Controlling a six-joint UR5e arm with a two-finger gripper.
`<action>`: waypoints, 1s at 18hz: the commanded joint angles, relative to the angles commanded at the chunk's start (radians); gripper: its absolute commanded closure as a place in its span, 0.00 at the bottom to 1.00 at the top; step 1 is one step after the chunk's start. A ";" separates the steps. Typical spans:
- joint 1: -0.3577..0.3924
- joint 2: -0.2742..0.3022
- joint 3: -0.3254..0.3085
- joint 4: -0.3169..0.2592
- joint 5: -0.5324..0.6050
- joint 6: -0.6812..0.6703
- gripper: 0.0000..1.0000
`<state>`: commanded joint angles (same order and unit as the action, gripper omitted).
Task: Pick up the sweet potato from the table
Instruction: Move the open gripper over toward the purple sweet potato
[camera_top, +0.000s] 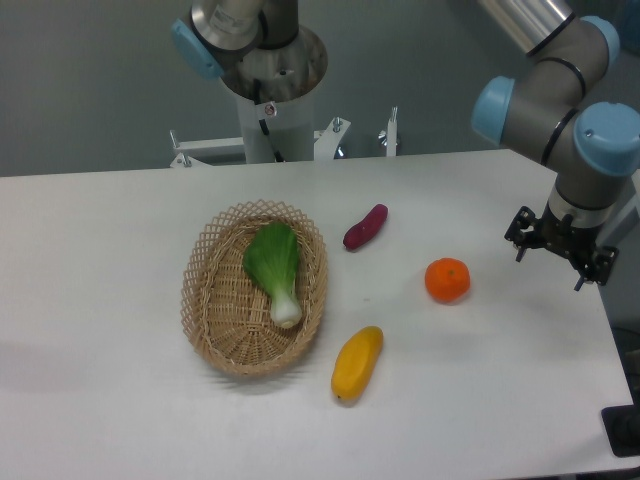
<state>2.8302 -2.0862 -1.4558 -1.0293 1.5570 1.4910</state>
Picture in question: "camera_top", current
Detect black cable on pedestal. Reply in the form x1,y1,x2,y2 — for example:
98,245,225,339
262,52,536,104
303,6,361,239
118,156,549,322
253,79,285,164

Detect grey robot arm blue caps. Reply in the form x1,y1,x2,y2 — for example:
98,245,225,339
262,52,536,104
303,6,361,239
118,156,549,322
471,1,639,286

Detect orange tangerine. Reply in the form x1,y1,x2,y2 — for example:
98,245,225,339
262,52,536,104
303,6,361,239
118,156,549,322
424,257,471,303

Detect green bok choy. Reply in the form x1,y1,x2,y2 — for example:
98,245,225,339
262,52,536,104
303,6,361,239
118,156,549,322
243,222,302,329

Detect yellow mango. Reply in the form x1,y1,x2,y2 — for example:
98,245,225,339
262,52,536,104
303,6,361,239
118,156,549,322
331,326,384,402

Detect white metal mounting frame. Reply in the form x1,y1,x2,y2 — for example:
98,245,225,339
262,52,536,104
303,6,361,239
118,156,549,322
168,106,404,168

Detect woven wicker basket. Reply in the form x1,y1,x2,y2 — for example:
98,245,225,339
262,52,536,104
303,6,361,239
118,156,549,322
181,200,328,377

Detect black device at table edge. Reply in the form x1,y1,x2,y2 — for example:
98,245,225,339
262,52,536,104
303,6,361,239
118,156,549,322
601,405,639,458

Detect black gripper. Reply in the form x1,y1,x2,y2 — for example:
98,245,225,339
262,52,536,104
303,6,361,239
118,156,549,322
504,206,619,291

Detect robot base joint blue cap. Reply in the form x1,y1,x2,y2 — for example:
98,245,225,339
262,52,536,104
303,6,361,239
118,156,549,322
170,0,301,81

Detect purple sweet potato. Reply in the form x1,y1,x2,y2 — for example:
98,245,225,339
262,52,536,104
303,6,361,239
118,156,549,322
343,204,388,251

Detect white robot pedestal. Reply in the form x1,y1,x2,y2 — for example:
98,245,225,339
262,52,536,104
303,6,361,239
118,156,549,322
222,26,328,164

